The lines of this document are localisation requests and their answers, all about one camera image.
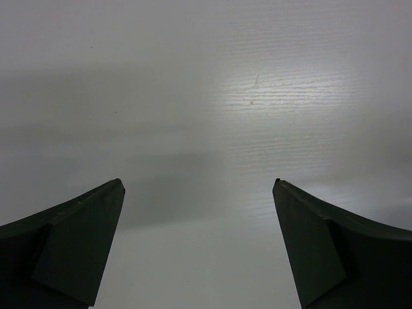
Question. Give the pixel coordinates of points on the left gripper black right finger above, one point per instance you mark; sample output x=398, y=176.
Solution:
x=340, y=259

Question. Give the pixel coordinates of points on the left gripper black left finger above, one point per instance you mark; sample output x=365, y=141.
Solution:
x=57, y=257

